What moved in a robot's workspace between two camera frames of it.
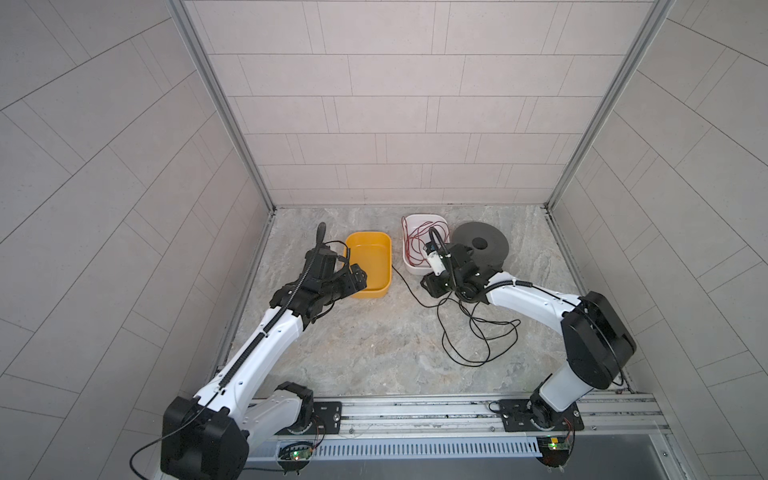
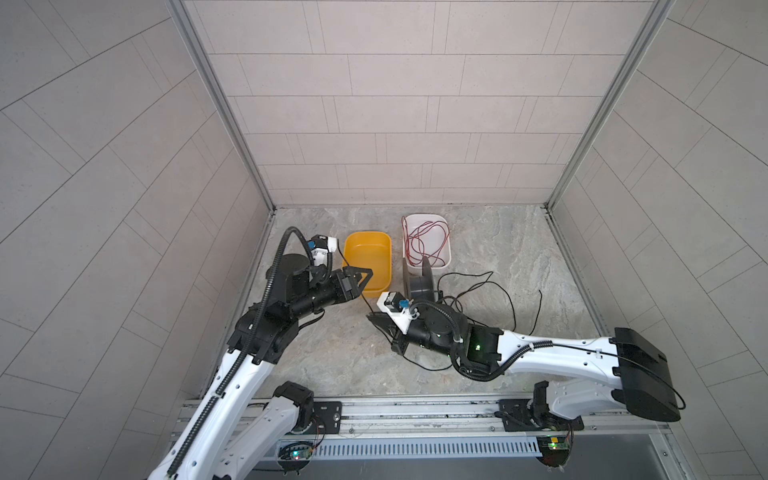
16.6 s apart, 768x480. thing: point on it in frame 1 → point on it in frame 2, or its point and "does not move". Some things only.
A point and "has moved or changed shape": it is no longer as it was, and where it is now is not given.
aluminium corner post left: (179, 9) does not move
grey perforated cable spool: (490, 246) has moved or changed shape
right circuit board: (555, 450) does not move
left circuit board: (296, 451) does not move
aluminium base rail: (624, 415) does not move
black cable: (474, 320) has moved or changed shape
